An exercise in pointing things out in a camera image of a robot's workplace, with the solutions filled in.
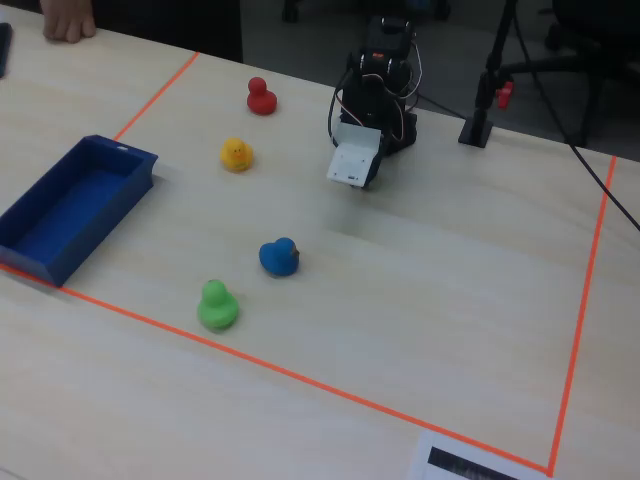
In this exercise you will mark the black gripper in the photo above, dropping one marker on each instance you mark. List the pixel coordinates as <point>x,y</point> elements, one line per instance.
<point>376,172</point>

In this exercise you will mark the yellow rubber duck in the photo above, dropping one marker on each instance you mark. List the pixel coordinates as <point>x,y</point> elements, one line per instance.
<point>236,156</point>

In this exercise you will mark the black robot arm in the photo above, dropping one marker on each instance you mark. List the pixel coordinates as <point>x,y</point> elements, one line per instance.
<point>372,95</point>

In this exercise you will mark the red rubber duck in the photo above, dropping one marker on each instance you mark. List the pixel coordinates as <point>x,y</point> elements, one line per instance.
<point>261,100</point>

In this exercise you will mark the blue rubber duck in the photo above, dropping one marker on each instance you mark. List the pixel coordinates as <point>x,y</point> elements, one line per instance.
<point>277,260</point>

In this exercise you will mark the green rubber duck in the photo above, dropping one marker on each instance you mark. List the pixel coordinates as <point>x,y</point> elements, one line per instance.
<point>216,307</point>

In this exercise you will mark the blue plastic box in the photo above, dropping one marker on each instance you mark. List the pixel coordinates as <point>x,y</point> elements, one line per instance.
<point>65,215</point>

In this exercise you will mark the bare person hand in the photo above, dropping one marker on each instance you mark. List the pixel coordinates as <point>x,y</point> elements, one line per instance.
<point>67,22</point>

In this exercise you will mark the red clamp knob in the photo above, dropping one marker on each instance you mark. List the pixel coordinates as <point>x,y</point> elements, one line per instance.
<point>506,95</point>

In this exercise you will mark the black office chair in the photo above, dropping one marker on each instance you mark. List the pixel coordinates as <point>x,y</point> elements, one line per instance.
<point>590,65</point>

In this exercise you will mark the person in dark clothes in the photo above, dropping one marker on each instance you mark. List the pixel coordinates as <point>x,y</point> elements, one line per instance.
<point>175,25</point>

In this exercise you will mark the white paper sheet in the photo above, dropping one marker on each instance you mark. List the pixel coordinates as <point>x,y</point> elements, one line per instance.
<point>420,460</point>

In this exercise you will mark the black flat device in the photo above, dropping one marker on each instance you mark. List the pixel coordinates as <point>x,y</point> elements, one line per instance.
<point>4,50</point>

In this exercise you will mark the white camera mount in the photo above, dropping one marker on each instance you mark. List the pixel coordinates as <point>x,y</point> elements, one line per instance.
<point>352,162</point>

